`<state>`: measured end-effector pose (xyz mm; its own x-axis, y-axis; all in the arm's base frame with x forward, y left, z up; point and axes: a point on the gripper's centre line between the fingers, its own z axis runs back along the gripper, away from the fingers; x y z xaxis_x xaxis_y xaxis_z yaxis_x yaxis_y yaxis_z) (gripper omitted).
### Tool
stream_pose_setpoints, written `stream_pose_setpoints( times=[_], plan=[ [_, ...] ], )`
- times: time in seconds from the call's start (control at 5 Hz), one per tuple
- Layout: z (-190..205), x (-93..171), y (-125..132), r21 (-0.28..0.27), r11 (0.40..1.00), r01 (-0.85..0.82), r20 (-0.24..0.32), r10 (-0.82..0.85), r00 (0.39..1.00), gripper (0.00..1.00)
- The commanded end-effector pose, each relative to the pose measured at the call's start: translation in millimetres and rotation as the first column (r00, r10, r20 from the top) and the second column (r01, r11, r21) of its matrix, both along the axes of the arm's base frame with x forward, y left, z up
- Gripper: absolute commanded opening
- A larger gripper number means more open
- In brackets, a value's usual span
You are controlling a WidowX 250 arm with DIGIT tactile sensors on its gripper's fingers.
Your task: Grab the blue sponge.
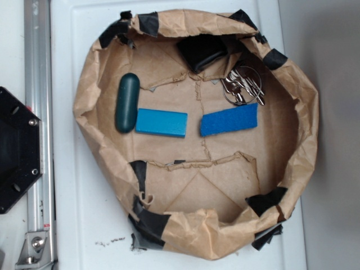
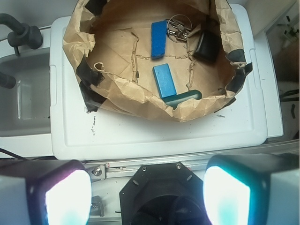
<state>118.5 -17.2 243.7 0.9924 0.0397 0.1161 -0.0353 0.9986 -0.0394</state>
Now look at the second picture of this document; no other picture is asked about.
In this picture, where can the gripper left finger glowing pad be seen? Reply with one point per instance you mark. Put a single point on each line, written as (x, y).
(44, 192)

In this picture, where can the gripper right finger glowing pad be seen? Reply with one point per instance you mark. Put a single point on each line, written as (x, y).
(253, 189)

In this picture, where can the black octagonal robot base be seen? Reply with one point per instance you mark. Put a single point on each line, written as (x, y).
(163, 194)

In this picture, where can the blue sponge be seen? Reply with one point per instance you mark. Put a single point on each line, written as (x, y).
(158, 39)

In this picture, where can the white plastic bin lid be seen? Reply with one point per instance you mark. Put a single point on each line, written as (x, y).
(105, 135)

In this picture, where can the light blue wooden block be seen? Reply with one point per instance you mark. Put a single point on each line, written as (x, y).
(164, 80)

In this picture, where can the black rounded box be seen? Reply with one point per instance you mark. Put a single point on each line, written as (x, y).
(208, 46)

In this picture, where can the brown paper bag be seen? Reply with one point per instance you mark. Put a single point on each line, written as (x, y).
(108, 44)

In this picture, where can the black faucet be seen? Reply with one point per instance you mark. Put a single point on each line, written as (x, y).
(21, 33)

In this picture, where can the aluminium frame rail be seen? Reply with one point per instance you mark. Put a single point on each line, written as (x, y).
(103, 169)

